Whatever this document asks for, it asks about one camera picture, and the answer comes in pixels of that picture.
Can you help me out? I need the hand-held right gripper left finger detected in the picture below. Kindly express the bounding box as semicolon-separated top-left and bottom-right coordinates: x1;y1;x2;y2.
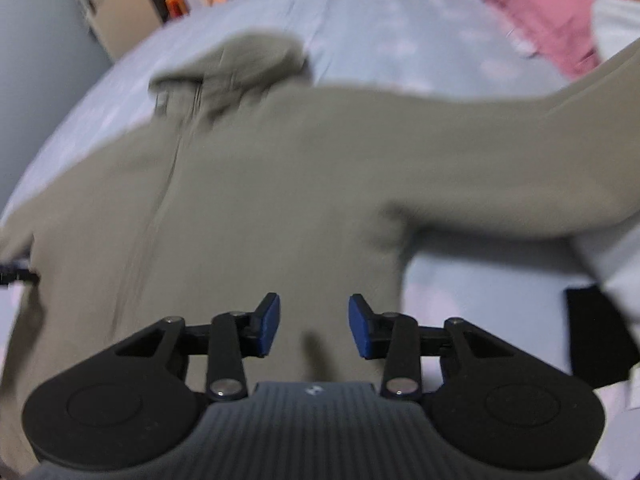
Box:
114;292;282;403

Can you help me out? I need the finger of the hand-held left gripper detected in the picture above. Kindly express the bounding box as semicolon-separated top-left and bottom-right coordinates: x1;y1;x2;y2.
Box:
0;259;41;289

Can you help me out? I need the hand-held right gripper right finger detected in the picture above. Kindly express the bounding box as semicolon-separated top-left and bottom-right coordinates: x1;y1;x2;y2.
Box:
348;294;516;403

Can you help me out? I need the olive green hooded sweatshirt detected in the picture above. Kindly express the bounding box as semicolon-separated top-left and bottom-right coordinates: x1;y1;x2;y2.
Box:
0;31;640;476

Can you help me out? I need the black cloth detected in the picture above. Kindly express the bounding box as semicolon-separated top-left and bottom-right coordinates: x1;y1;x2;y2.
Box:
565;285;640;390

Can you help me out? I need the cream door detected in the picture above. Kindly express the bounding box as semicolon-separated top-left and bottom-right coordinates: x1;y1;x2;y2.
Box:
56;0;166;62

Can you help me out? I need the light blue bed sheet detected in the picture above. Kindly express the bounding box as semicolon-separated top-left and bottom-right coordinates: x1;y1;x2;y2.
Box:
0;0;640;480

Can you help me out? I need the pink pillow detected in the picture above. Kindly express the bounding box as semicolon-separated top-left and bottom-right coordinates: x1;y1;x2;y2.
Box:
456;0;630;79

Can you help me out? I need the white cloth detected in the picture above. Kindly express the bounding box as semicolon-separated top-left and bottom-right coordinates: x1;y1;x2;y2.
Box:
591;0;640;67

